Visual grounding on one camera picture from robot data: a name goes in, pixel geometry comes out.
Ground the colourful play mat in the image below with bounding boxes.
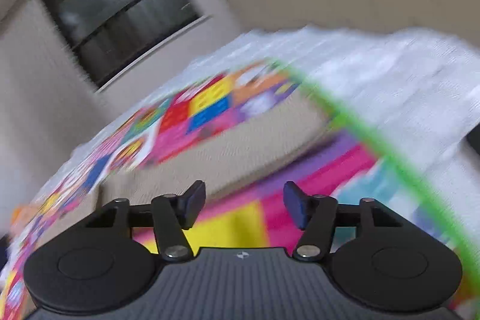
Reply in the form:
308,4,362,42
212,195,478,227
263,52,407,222
1,60,479,319

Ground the white fluffy blanket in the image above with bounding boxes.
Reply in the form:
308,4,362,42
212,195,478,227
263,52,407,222
6,25,480,208

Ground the dark window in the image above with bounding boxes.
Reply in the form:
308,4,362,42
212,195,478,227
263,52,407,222
42,0,201,88

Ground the striped beige garment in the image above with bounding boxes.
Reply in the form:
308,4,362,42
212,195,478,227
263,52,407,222
98,91,329,205

